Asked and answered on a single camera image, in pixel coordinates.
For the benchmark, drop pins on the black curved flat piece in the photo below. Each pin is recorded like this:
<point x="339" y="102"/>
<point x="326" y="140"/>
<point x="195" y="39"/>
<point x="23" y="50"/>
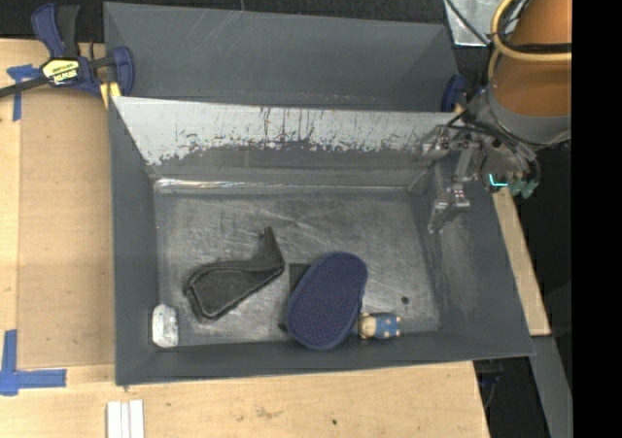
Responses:
<point x="223" y="288"/>

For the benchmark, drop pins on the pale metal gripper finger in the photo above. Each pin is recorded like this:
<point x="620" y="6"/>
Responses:
<point x="444" y="140"/>
<point x="454" y="200"/>

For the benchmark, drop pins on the grey metal bin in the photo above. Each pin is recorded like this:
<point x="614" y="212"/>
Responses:
<point x="301" y="67"/>

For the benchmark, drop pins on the blue dotted oval pad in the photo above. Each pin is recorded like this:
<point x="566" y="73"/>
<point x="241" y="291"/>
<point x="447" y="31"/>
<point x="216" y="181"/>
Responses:
<point x="325" y="302"/>

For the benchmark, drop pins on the white speckled round lump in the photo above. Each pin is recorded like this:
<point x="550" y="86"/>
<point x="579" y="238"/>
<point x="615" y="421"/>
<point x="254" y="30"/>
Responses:
<point x="164" y="325"/>

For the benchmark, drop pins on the small toy figure in blue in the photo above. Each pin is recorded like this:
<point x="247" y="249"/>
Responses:
<point x="381" y="326"/>

